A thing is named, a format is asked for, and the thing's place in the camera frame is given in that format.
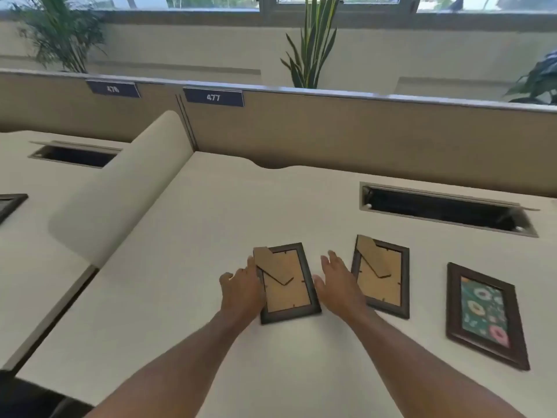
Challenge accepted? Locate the person's left hand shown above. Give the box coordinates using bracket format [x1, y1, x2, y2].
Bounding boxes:
[219, 256, 267, 321]

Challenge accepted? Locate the person's right hand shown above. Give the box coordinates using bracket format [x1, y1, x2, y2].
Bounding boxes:
[313, 250, 371, 321]

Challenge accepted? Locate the dark photo frame cardboard back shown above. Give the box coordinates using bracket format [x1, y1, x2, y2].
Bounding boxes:
[350, 234, 411, 320]
[253, 242, 322, 325]

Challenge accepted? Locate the person's right forearm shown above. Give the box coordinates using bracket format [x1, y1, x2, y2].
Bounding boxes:
[345, 307, 530, 418]

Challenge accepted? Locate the person's left forearm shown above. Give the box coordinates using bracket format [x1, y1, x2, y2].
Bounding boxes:
[85, 310, 258, 418]

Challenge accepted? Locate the beige rounded desk divider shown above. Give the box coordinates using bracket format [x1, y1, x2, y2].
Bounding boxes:
[47, 109, 195, 269]

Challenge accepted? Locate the beige desk partition panel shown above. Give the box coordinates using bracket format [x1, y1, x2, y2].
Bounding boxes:
[0, 68, 557, 199]

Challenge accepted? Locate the blue desk label plate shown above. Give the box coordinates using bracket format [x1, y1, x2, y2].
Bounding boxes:
[182, 86, 245, 108]
[85, 79, 142, 99]

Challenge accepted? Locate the green snake plant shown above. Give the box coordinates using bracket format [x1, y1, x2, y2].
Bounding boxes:
[280, 0, 343, 89]

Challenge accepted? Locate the green palm plant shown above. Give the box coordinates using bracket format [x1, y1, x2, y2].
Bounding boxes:
[8, 0, 108, 74]

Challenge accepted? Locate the dark green leafy plant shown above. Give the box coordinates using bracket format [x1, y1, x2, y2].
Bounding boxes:
[504, 49, 557, 105]

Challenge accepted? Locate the desk cable tray opening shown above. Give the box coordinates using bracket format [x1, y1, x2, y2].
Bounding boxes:
[28, 140, 123, 170]
[359, 181, 540, 238]

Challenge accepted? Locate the dark frame with donut picture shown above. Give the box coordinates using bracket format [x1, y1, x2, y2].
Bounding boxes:
[446, 262, 531, 372]

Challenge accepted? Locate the grey window frame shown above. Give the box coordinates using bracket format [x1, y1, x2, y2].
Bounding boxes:
[0, 0, 557, 18]

